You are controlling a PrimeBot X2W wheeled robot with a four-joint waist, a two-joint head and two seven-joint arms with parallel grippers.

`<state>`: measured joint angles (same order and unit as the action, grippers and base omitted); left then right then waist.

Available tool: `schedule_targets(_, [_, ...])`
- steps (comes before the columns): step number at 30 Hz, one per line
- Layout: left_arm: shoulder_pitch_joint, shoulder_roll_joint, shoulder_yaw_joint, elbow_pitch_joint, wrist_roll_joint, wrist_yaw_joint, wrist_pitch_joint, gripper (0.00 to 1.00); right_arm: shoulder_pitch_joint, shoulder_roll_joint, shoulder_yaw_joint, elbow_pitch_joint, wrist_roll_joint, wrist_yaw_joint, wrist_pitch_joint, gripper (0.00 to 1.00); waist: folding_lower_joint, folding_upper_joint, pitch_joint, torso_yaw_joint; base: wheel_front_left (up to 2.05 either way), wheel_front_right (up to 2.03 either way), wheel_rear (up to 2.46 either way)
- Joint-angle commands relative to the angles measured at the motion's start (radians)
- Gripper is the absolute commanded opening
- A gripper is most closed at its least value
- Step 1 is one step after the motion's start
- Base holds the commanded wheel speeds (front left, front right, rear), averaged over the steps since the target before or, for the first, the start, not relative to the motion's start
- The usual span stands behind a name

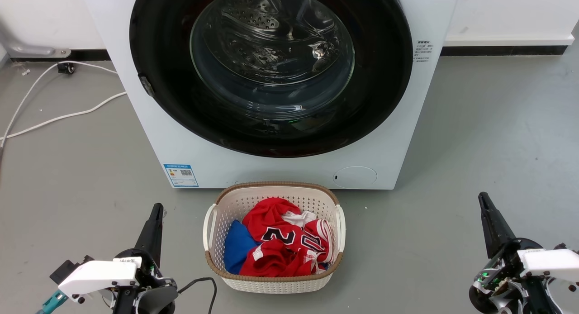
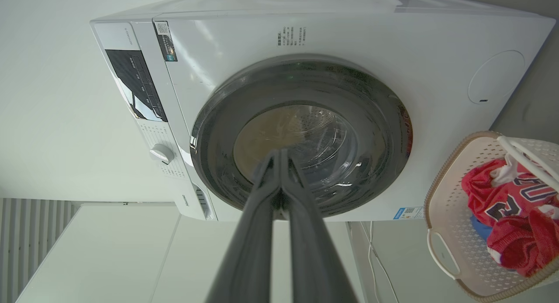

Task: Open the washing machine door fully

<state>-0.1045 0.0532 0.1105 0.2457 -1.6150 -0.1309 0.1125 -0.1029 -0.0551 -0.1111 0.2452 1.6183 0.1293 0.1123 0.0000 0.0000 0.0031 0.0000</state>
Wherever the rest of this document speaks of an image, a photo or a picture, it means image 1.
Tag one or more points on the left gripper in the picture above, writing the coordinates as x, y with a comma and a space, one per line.
156, 296

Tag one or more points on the white plastic laundry basket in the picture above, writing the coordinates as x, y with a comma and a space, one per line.
271, 284

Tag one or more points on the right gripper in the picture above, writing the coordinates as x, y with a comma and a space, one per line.
502, 287

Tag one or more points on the blue energy label sticker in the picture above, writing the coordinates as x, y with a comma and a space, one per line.
181, 175

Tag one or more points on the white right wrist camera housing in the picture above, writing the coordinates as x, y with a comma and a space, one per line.
549, 262

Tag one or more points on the white cloth piece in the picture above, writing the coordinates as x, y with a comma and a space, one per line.
301, 217

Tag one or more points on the round black glass washer door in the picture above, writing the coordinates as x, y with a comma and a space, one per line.
384, 92

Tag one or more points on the grey metal floor bracket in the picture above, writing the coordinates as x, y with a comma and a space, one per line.
31, 49

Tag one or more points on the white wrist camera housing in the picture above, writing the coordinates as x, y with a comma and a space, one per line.
97, 275
549, 262

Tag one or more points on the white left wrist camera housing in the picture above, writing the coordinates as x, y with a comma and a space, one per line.
97, 275

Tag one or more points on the small printed text label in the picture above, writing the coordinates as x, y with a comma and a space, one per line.
424, 51

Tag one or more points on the red basketball jersey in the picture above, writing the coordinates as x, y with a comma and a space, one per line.
271, 259

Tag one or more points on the round white filter cover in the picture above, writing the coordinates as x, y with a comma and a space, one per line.
355, 177

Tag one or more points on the white front-load washing machine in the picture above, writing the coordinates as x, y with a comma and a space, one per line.
271, 173

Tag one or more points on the blue cloth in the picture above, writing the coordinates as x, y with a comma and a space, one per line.
237, 246

